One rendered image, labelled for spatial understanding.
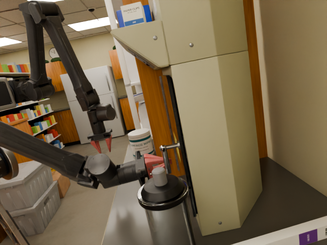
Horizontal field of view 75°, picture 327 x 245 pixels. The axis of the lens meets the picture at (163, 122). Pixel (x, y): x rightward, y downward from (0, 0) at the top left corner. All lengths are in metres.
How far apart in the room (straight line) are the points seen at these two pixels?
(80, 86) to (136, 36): 0.50
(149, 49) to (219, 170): 0.35
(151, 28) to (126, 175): 0.38
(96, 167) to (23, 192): 2.13
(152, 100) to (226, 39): 0.42
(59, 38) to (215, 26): 0.64
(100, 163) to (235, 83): 0.40
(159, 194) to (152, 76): 0.55
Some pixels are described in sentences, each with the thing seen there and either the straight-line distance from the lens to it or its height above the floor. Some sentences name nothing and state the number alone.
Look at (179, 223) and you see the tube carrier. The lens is 0.47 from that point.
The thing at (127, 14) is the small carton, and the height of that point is 1.55.
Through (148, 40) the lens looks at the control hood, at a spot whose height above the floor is 1.47.
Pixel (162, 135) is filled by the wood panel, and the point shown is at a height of 1.14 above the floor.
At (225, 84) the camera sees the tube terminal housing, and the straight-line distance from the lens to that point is 0.55.
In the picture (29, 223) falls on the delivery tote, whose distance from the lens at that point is 2.85.
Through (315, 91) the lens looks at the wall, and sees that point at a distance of 0.80.
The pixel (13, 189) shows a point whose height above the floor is 0.57.
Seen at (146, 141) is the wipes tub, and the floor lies 1.04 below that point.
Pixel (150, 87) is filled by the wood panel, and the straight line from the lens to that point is 0.87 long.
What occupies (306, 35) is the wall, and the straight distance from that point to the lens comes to 0.81.
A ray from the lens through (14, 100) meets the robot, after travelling 1.31.
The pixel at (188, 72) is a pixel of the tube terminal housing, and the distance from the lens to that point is 0.51.
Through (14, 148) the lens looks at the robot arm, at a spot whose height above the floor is 1.30.
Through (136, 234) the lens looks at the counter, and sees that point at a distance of 0.75.
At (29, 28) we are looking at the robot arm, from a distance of 1.10.
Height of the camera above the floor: 1.40
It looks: 13 degrees down
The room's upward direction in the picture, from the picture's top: 12 degrees counter-clockwise
